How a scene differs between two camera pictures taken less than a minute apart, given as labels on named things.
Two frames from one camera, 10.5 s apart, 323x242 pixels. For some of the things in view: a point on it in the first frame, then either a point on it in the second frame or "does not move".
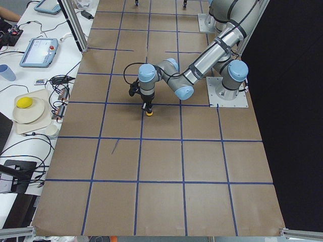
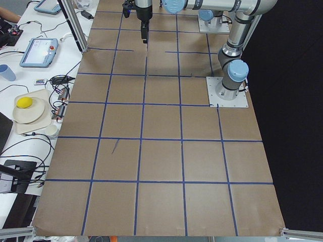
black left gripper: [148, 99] to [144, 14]
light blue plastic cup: [6, 72] does not move
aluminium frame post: [76, 23] does not move
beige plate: [30, 114] does not move
